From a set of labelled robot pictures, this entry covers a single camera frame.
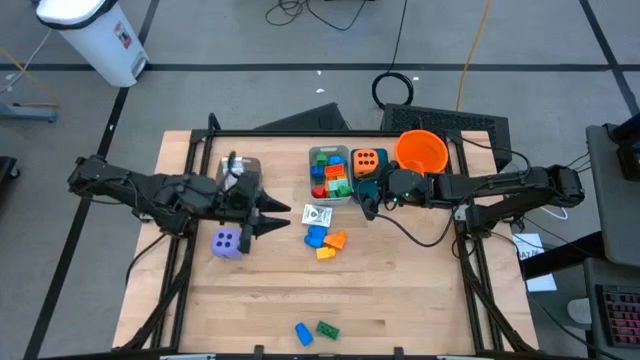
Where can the small blue toy brick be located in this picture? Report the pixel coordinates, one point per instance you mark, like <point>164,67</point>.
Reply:
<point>318,172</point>

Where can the black device on desk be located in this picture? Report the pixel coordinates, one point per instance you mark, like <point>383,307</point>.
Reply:
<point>630,155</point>

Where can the orange pumpkin bucket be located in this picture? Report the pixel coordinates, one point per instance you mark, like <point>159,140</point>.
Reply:
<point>422,150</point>

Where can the backlit keyboard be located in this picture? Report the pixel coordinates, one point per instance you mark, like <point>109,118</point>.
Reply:
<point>620,315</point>

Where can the white paper sheet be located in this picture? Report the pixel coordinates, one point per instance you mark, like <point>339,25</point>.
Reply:
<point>542,284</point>
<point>530,245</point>

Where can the black desk leg bar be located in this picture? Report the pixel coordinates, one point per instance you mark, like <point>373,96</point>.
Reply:
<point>560,257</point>

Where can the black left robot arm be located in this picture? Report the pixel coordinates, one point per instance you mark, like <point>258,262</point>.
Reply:
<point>150,187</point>

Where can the green toy block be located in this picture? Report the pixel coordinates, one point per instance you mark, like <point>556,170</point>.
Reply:
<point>344,191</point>

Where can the black chair base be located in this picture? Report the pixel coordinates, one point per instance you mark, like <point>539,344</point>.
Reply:
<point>6,170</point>

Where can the orange foam die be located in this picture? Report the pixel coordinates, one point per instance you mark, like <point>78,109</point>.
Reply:
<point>365,163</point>

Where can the white trash bin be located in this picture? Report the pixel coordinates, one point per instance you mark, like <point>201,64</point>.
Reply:
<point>95,40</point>

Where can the grey plastic tray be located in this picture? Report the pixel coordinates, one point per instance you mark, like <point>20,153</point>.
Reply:
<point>252,165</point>

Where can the large blue toy block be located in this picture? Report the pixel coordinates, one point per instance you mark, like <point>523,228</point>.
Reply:
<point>315,236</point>

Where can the red-orange toy brick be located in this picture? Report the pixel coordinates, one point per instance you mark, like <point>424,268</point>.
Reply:
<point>335,170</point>

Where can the purple foam die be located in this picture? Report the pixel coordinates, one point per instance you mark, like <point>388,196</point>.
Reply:
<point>225,244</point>

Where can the bright green toy brick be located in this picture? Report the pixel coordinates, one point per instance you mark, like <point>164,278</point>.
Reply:
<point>322,159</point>

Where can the black aluminium rig frame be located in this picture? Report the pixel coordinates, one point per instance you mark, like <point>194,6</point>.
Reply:
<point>250,133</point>

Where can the red toy brick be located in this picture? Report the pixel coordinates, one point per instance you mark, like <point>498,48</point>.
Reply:
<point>319,192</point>

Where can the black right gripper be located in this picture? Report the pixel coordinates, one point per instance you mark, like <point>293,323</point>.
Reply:
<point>407,185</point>

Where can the clear grey plastic bin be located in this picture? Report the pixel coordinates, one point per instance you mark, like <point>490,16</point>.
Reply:
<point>330,201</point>

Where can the mint green toy brick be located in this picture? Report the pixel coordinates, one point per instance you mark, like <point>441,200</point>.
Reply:
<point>338,184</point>

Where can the rounded blue toy block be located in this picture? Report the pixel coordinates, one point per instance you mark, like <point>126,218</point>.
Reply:
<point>336,160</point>

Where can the orange toy block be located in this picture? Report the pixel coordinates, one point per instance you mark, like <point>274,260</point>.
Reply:
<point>336,241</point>

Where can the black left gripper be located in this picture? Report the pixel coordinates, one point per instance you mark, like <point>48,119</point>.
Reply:
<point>240,197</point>

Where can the grey floor stand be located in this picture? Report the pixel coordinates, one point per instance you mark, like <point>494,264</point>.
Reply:
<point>30,112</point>

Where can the dark grey desk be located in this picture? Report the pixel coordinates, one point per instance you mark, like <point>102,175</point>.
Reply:
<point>590,280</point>

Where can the black and white card box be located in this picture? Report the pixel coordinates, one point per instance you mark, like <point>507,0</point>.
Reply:
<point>317,215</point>

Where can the black computer case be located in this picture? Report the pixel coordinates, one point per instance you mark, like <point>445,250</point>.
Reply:
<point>445,120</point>

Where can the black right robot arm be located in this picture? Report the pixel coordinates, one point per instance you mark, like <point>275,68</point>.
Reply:
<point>500,185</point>

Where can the teal plastic tray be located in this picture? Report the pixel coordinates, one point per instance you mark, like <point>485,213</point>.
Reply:
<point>385,155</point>

